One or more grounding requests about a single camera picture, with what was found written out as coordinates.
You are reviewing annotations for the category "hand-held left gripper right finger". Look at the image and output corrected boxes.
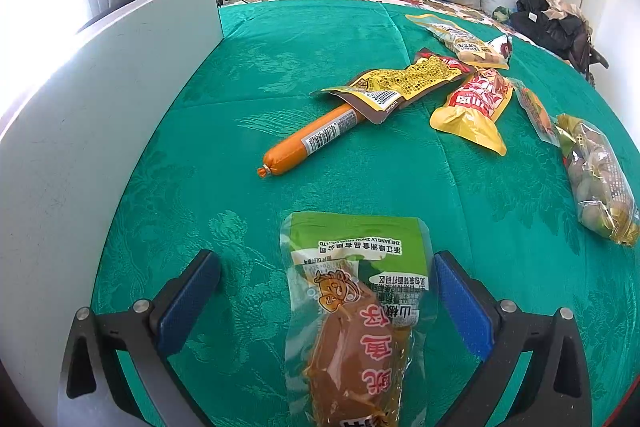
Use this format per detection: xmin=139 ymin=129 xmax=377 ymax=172
xmin=432 ymin=251 xmax=593 ymax=427

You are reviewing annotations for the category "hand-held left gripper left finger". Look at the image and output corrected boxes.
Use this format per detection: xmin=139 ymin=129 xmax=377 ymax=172
xmin=57 ymin=249 xmax=223 ymax=427

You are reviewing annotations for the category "green chicken leg snack packet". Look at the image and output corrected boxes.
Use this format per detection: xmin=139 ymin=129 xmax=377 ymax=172
xmin=280 ymin=212 xmax=433 ymax=427

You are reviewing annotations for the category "white triangular snack packet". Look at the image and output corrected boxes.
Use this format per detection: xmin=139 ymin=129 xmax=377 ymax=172
xmin=480 ymin=34 xmax=514 ymax=68

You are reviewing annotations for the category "yellow-edged clear snack packet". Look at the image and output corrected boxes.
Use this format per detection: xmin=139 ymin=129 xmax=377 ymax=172
xmin=405 ymin=13 xmax=503 ymax=68

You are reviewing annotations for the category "clear gold-trimmed snack bag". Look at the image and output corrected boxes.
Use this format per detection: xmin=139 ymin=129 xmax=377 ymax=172
xmin=554 ymin=113 xmax=640 ymax=248

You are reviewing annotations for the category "orange sausage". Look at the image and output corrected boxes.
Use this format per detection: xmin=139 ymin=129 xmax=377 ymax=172
xmin=257 ymin=103 xmax=361 ymax=178

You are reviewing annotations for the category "red and yellow snack packet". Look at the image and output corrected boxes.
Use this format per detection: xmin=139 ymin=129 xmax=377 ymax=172
xmin=430 ymin=68 xmax=516 ymax=156

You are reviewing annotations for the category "small orange snack packet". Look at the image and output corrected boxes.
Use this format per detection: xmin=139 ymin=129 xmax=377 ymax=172
xmin=510 ymin=78 xmax=560 ymax=146

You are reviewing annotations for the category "white board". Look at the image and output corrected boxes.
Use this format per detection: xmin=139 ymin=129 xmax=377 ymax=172
xmin=0 ymin=0 xmax=224 ymax=427

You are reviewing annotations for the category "brown and yellow snack packet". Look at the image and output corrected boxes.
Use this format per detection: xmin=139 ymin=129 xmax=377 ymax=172
xmin=310 ymin=48 xmax=476 ymax=124

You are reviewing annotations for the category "green blanket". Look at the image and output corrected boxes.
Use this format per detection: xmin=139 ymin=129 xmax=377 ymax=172
xmin=95 ymin=0 xmax=640 ymax=427

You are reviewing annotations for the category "pile of black clothes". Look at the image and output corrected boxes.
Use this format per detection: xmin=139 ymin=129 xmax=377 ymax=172
xmin=510 ymin=0 xmax=608 ymax=80

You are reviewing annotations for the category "floral bed sheet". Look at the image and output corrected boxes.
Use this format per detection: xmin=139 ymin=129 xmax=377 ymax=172
xmin=220 ymin=0 xmax=551 ymax=42

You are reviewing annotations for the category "beige cloth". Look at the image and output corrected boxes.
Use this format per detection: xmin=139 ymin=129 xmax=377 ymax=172
xmin=542 ymin=0 xmax=583 ymax=20

